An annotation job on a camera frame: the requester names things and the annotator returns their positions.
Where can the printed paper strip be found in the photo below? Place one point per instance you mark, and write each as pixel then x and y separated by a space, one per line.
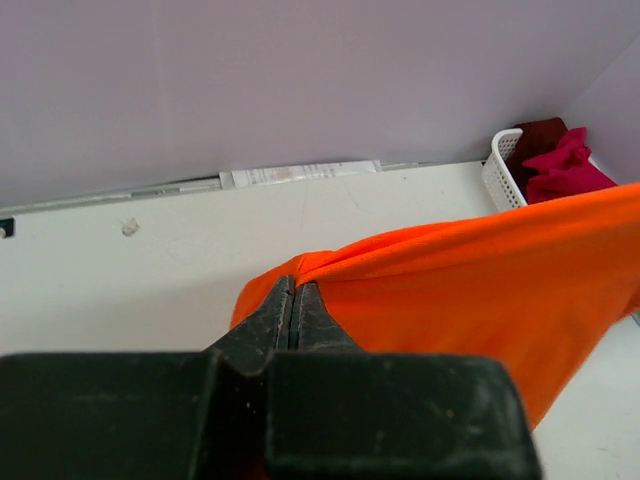
pixel 285 174

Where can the white perforated plastic basket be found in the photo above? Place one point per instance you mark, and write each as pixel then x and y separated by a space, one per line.
pixel 497 179

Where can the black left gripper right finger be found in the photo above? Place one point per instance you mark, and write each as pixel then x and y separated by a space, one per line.
pixel 314 329

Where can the crimson red t shirt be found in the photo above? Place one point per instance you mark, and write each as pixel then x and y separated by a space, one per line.
pixel 565 171

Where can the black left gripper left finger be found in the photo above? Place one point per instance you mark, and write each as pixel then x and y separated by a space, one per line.
pixel 248 347

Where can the dark maroon t shirt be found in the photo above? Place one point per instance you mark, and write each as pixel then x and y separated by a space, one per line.
pixel 537 138

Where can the orange t shirt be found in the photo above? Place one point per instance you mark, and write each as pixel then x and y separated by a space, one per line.
pixel 535 288

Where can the small white debris piece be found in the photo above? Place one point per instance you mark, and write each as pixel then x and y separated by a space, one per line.
pixel 130 227

